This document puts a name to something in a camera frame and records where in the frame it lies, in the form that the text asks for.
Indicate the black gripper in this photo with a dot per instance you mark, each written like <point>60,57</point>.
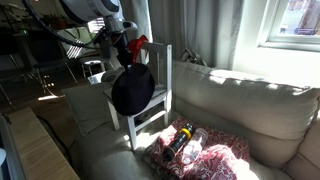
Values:
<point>120,42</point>

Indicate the black fedora hat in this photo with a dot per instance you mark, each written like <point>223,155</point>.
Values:
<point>133,90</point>

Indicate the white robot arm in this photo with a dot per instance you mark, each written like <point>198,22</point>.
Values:
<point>116,26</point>

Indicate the black office chair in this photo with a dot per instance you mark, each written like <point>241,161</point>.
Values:
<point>47,52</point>

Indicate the round stool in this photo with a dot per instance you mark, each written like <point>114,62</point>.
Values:
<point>88,62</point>

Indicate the white curtain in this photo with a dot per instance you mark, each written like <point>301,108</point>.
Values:
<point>209,28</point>

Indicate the clear plastic bottle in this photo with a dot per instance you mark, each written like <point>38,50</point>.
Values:
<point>194,147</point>

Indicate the light wooden table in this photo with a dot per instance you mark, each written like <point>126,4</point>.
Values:
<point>40,157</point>

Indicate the red white patterned cloth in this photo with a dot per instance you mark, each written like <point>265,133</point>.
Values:
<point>223,157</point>

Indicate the cream sofa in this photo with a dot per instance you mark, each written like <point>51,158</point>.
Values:
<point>279,120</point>

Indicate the window frame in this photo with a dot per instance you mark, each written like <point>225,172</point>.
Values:
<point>291,25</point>

